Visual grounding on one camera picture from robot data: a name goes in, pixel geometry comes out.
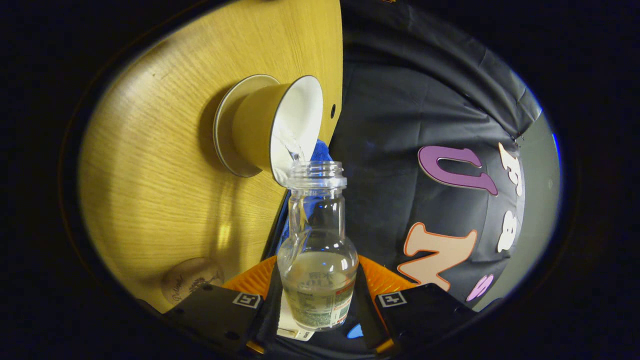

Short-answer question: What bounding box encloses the beige saucer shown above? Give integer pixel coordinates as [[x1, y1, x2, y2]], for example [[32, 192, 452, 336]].
[[213, 74, 281, 179]]

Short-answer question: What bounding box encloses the beige teacup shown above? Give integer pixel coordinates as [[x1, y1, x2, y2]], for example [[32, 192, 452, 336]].
[[231, 75, 325, 189]]

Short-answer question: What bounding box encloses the blue towel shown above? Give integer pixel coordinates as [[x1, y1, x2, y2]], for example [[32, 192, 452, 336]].
[[277, 140, 335, 251]]

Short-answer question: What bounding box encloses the black backdrop cloth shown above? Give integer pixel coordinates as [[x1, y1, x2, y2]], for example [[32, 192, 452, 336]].
[[265, 0, 546, 359]]

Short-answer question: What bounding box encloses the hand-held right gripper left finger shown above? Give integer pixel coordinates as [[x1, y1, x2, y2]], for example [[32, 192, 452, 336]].
[[161, 255, 285, 355]]

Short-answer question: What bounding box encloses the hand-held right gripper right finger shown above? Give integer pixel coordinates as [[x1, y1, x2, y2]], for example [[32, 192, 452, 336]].
[[351, 255, 478, 356]]

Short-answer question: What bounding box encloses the round brown coaster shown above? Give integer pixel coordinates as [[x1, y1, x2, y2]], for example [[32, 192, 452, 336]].
[[160, 257, 226, 306]]

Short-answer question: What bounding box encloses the clear water bottle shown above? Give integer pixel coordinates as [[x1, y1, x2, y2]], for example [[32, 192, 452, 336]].
[[276, 160, 360, 333]]

